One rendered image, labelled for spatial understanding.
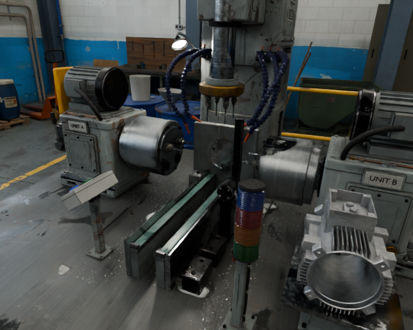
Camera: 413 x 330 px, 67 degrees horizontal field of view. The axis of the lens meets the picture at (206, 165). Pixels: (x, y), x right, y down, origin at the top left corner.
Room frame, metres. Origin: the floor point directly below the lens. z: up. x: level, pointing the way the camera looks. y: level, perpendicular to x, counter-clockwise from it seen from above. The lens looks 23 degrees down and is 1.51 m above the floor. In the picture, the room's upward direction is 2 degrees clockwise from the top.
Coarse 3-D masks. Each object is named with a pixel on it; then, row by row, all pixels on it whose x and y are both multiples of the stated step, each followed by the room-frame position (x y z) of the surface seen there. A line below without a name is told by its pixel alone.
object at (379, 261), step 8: (320, 208) 0.73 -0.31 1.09; (376, 224) 0.68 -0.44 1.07; (312, 248) 0.57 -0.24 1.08; (320, 248) 0.56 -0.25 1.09; (320, 256) 0.56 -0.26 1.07; (376, 264) 0.52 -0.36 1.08; (384, 264) 0.52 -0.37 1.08; (304, 288) 0.58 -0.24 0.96; (312, 296) 0.56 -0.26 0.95; (368, 312) 0.52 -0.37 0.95
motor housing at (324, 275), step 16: (320, 224) 0.68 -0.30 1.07; (336, 240) 0.58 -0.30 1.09; (352, 240) 0.56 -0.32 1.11; (304, 256) 0.59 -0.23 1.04; (336, 256) 0.72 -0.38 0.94; (352, 256) 0.70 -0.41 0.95; (368, 256) 0.53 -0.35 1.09; (304, 272) 0.57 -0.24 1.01; (320, 272) 0.63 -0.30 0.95; (336, 272) 0.65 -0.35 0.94; (352, 272) 0.64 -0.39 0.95; (368, 272) 0.60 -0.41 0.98; (384, 272) 0.53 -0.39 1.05; (320, 288) 0.58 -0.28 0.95; (336, 288) 0.59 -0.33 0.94; (352, 288) 0.59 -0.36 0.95; (368, 288) 0.56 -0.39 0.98; (384, 288) 0.51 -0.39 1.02; (320, 304) 0.55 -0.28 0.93; (336, 304) 0.54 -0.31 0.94; (352, 304) 0.54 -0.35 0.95; (368, 304) 0.52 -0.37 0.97
